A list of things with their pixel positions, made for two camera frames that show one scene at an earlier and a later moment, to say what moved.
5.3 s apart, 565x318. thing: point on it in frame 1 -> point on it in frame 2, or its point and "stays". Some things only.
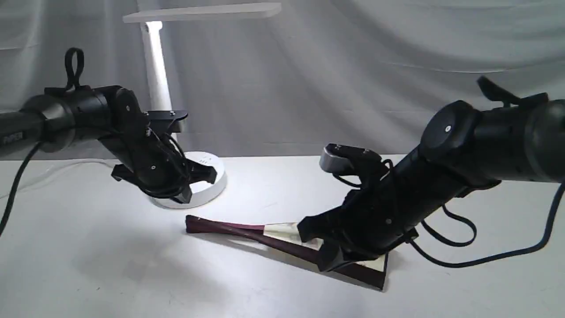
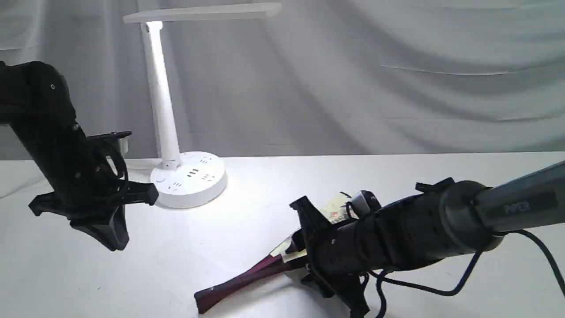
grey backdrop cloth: x=370 y=73 stays
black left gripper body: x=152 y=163 -> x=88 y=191
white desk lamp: x=159 y=86 stays
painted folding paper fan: x=285 y=238 -> x=278 y=261
